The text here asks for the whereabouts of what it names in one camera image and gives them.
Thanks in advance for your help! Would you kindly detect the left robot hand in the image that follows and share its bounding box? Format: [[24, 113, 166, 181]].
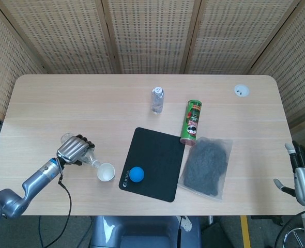
[[56, 133, 96, 166]]

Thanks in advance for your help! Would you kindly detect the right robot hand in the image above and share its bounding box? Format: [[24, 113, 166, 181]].
[[273, 141, 305, 207]]

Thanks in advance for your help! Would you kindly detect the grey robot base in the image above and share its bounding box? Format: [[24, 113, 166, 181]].
[[89, 214, 202, 248]]

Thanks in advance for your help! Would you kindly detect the white paper cup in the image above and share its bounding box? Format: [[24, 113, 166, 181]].
[[97, 162, 116, 182]]

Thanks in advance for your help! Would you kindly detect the capped clear plastic water bottle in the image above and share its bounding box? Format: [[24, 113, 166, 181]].
[[149, 86, 165, 115]]

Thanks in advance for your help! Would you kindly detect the blue ball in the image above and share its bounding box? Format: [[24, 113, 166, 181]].
[[129, 166, 145, 184]]

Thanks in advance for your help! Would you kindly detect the yellow floor tape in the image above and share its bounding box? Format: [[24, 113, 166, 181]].
[[240, 215, 252, 248]]

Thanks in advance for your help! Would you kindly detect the black mouse pad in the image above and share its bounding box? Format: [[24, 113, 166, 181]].
[[118, 126, 185, 203]]

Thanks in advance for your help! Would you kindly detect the plastic bag of dark material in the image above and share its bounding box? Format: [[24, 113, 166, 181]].
[[177, 136, 234, 203]]

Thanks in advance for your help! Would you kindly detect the green Pringles can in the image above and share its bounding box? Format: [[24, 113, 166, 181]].
[[179, 99, 203, 146]]

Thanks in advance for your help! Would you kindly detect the woven bamboo folding screen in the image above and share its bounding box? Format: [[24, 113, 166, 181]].
[[0, 0, 305, 153]]

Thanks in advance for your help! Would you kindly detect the black cable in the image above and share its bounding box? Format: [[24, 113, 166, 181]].
[[37, 165, 73, 248]]

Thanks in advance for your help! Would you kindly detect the white table cable grommet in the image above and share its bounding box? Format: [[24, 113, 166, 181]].
[[233, 84, 251, 98]]

